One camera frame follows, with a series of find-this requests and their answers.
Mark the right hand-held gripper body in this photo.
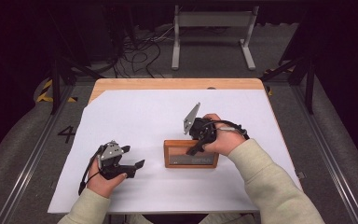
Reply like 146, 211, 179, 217
183, 102, 217, 148

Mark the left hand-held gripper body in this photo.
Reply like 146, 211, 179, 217
96, 140, 138, 181

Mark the wooden board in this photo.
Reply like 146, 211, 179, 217
163, 139, 220, 169

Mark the person's left hand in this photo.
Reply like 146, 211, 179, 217
87, 158, 128, 199

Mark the person's right hand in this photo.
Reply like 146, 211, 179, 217
202, 113, 247, 157

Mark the white paper sheet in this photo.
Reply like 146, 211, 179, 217
47, 89, 302, 215

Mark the wooden table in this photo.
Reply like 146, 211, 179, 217
88, 77, 279, 125

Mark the yellow black floor tape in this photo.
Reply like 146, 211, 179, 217
36, 78, 78, 104
264, 66, 293, 97

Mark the grey metal stand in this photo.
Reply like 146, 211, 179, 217
171, 4, 260, 71

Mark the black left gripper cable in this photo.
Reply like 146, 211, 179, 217
77, 146, 105, 196

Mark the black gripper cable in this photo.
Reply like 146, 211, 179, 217
209, 119, 250, 141
77, 146, 105, 196

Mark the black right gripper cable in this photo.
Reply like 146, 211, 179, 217
209, 119, 250, 141

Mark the metal floor rail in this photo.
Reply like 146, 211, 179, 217
292, 83, 358, 224
0, 83, 76, 224

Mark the black metal frame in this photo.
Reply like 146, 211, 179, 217
259, 55, 316, 115
46, 8, 105, 116

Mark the tangle of black floor cables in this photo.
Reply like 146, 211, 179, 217
111, 24, 181, 78

